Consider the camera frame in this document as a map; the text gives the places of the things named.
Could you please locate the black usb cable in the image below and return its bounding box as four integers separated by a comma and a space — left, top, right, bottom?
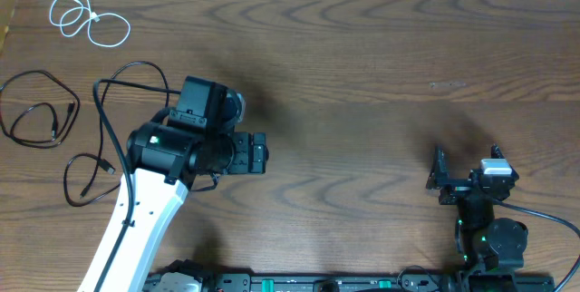
63, 60, 171, 207

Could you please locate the white usb cable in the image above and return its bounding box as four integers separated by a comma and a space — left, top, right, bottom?
48, 0, 131, 48

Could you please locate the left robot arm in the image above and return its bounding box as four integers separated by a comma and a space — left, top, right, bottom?
79, 76, 269, 291

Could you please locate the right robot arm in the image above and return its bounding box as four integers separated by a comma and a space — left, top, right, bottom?
426, 145, 528, 291

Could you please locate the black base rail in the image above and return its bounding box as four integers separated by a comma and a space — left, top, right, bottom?
144, 259, 555, 292

